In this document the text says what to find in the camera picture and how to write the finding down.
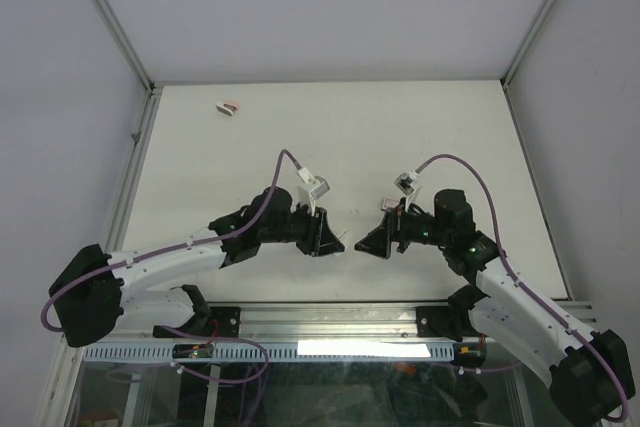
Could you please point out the white slotted cable duct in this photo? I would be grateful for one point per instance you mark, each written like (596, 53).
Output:
(300, 351)

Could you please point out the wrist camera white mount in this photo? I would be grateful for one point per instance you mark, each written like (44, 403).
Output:
(409, 185)
(311, 189)

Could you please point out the aluminium frame post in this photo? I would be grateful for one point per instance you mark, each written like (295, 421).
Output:
(535, 27)
(123, 43)

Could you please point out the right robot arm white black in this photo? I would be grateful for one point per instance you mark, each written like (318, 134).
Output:
(587, 373)

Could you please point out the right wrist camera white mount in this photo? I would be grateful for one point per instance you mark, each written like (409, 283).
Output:
(409, 185)

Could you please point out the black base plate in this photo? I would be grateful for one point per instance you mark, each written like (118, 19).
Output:
(446, 321)
(219, 321)

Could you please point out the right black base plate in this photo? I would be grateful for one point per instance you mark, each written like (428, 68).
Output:
(446, 321)

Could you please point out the aluminium front rail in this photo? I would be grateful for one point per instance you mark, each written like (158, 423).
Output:
(260, 322)

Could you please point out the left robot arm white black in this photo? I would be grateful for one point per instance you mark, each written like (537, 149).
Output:
(99, 293)

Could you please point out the red white staple box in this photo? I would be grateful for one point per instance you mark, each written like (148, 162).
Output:
(390, 203)

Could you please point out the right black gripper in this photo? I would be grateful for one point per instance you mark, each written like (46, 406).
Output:
(378, 241)

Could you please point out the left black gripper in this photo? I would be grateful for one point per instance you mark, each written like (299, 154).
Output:
(326, 243)

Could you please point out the left aluminium frame post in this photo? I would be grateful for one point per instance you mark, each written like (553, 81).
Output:
(123, 43)

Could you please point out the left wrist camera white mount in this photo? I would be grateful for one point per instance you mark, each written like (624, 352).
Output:
(311, 189)

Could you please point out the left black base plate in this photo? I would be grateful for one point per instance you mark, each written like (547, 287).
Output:
(219, 321)

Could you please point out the right aluminium frame post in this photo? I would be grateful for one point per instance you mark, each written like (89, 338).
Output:
(535, 27)

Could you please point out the pink white mini stapler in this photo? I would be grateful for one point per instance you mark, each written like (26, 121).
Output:
(227, 108)

